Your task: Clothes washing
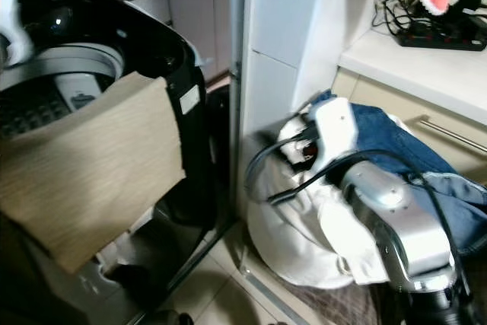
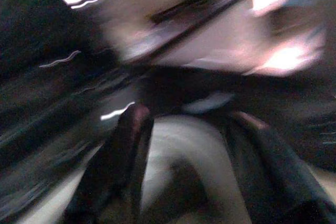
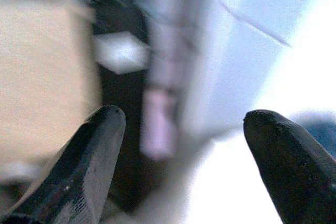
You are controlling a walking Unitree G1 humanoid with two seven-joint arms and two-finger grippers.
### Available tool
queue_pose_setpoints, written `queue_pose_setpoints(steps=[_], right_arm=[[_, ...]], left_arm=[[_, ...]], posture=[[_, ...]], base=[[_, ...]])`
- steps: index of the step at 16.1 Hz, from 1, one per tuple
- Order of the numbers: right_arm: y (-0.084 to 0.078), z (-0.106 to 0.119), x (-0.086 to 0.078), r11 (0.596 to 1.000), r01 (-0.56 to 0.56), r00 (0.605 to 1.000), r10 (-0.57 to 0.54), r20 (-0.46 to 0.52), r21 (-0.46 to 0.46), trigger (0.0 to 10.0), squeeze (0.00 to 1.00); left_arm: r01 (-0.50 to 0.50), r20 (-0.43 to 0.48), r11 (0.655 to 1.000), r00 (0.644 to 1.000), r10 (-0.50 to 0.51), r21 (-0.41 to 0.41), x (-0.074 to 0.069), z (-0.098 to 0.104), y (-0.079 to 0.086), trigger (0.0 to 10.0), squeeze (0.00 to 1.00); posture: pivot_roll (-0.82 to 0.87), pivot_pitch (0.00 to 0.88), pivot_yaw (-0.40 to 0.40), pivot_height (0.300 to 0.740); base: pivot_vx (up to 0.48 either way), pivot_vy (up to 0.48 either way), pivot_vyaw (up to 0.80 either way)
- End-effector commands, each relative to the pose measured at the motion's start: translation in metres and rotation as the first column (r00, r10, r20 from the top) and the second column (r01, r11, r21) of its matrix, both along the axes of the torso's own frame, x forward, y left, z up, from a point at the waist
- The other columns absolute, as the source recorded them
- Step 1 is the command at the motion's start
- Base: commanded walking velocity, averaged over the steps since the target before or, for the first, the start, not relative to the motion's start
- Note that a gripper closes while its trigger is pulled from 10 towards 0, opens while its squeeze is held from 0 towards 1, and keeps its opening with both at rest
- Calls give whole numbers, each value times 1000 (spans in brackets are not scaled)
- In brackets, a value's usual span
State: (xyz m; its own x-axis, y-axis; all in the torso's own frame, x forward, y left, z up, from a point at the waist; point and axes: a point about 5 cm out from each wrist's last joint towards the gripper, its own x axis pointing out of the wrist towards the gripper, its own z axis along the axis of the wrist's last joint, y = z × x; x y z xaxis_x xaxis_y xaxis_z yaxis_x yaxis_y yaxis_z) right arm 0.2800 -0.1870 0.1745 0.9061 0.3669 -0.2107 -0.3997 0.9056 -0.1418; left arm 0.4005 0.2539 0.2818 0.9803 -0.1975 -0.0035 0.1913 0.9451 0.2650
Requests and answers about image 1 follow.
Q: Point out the white counter cabinet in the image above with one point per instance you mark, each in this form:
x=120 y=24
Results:
x=418 y=74

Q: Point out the beige cloth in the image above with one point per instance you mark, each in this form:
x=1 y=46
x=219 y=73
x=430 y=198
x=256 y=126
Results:
x=91 y=165

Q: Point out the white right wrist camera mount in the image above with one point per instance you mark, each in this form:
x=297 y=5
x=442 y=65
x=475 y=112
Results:
x=333 y=123

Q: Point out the black power strip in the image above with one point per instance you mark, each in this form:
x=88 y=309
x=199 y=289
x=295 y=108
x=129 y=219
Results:
x=445 y=37

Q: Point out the blue denim jeans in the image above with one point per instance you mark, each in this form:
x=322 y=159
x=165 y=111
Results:
x=396 y=142

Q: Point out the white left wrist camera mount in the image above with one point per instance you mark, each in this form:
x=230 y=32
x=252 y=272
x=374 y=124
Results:
x=12 y=13

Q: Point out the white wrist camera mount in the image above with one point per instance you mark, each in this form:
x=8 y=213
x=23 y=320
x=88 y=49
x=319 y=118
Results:
x=12 y=13
x=333 y=123

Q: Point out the silver metal door frame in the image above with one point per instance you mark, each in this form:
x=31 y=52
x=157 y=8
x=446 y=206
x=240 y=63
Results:
x=236 y=51

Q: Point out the black top-load washing machine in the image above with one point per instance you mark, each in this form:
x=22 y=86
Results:
x=175 y=43

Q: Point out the brown woven floor mat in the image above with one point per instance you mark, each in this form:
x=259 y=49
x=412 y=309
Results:
x=335 y=306

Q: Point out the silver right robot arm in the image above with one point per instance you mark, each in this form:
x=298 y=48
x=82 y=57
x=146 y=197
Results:
x=403 y=218

